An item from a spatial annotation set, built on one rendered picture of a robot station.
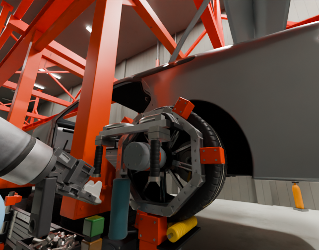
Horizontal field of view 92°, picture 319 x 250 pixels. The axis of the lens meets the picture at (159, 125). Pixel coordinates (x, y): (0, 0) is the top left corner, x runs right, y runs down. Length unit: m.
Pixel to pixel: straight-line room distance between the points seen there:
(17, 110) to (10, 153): 2.60
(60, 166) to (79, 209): 0.63
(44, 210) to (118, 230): 0.48
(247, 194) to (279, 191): 0.70
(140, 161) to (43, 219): 0.40
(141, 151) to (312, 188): 4.47
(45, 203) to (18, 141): 0.14
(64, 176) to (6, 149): 0.14
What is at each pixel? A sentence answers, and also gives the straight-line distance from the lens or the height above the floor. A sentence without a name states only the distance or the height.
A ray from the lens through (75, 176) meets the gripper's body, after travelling 0.45.
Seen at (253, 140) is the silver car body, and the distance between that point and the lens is 1.05.
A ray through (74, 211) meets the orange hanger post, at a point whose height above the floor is 0.56.
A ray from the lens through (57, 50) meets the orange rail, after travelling 4.29.
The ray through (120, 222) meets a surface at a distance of 0.85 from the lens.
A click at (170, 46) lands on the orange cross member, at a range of 2.65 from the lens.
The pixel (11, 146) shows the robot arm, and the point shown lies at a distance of 0.38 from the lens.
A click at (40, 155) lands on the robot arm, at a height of 0.81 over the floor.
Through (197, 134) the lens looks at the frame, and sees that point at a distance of 0.73.
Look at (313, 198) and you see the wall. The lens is 4.90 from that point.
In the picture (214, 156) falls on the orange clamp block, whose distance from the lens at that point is 0.70.
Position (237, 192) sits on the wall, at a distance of 4.89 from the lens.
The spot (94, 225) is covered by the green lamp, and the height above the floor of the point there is 0.65.
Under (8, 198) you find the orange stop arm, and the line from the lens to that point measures 2.19.
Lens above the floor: 0.79
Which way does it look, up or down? 16 degrees up
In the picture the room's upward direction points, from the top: 1 degrees clockwise
